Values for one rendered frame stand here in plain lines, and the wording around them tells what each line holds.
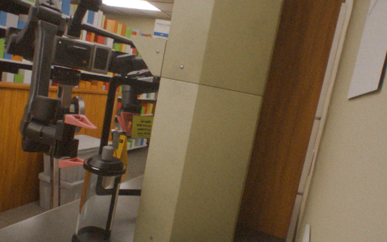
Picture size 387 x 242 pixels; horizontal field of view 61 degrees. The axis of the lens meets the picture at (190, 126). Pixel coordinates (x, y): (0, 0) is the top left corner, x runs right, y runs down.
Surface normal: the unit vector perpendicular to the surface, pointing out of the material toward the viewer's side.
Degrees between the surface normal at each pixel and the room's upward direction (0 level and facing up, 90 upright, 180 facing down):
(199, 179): 90
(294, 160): 90
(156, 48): 90
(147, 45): 90
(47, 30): 64
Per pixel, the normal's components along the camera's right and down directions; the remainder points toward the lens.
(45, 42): 0.63, -0.24
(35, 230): 0.18, -0.98
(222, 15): 0.39, 0.19
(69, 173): -0.37, 0.15
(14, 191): 0.91, 0.22
